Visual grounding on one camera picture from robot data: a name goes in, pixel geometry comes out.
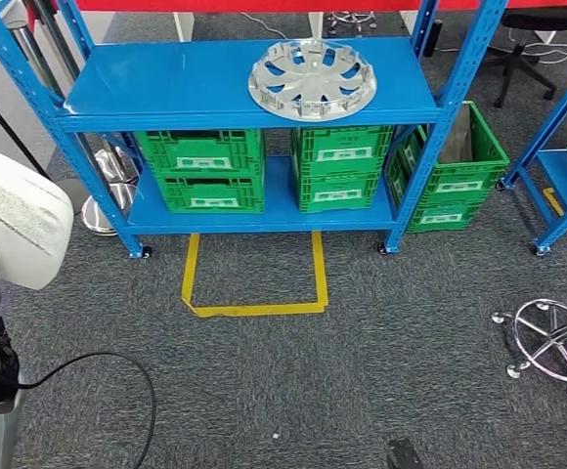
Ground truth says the chrome stanchion post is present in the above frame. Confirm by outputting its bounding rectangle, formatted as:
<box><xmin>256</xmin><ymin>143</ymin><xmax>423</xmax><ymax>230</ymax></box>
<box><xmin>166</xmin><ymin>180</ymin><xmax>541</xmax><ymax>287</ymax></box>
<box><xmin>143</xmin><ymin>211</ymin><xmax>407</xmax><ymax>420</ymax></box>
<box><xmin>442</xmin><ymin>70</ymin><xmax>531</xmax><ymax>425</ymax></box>
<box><xmin>5</xmin><ymin>19</ymin><xmax>141</xmax><ymax>237</ymax></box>

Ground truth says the black office chair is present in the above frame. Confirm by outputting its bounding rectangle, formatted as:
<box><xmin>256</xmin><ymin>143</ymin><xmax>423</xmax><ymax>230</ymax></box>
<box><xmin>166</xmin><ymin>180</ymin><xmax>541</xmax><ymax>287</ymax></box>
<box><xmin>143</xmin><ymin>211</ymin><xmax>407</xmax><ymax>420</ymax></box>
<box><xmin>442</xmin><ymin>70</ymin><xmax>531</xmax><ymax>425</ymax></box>
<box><xmin>478</xmin><ymin>9</ymin><xmax>567</xmax><ymax>110</ymax></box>

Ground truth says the white curved plastic part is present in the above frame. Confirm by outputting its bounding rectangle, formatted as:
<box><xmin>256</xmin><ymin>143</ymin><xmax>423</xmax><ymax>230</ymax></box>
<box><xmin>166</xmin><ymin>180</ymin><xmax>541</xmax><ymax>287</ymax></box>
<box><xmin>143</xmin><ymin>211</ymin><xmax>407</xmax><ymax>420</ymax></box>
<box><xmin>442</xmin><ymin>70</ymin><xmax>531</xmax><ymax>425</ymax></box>
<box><xmin>0</xmin><ymin>139</ymin><xmax>76</xmax><ymax>291</ymax></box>

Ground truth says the black stanchion post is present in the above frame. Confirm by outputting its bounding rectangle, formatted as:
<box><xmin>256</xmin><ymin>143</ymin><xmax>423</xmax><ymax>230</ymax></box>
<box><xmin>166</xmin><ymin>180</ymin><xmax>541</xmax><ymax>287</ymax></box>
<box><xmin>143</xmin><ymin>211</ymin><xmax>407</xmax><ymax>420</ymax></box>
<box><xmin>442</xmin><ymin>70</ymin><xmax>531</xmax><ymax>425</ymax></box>
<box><xmin>0</xmin><ymin>76</ymin><xmax>54</xmax><ymax>181</ymax></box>

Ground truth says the grey wheel hubcap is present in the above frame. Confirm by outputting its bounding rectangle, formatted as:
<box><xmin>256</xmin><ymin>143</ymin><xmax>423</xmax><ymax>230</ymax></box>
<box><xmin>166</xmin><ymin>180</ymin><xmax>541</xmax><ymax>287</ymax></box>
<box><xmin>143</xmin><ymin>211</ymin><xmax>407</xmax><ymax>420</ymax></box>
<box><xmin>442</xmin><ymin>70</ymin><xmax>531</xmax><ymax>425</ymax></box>
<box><xmin>247</xmin><ymin>38</ymin><xmax>377</xmax><ymax>123</ymax></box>

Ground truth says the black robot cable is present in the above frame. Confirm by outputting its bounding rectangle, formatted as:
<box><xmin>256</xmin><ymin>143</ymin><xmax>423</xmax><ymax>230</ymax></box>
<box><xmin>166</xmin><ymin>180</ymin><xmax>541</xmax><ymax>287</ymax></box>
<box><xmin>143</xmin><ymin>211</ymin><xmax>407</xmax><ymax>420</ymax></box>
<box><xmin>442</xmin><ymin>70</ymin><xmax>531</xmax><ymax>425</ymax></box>
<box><xmin>16</xmin><ymin>351</ymin><xmax>157</xmax><ymax>469</ymax></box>

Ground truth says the blue metal shelf rack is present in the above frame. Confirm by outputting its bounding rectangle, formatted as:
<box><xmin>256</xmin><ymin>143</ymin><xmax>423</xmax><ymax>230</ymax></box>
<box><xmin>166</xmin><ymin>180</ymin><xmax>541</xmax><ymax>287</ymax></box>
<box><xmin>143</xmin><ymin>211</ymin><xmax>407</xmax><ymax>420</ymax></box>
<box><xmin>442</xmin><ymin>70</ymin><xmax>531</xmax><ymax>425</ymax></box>
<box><xmin>500</xmin><ymin>51</ymin><xmax>567</xmax><ymax>257</ymax></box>
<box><xmin>0</xmin><ymin>0</ymin><xmax>509</xmax><ymax>260</ymax></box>

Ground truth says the white desk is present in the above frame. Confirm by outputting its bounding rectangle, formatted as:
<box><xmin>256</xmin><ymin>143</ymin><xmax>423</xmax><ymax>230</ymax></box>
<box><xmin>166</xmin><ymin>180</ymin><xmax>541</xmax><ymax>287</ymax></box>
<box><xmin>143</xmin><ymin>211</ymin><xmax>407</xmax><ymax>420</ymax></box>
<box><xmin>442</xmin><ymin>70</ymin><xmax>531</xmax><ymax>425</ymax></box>
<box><xmin>173</xmin><ymin>11</ymin><xmax>326</xmax><ymax>44</ymax></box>

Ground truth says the red barrier belt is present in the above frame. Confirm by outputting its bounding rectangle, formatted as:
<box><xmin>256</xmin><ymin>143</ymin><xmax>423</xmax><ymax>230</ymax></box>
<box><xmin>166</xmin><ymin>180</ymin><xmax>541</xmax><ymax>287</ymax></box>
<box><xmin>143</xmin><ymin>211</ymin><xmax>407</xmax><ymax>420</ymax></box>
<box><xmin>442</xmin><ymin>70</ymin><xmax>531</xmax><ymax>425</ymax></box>
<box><xmin>76</xmin><ymin>0</ymin><xmax>567</xmax><ymax>13</ymax></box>

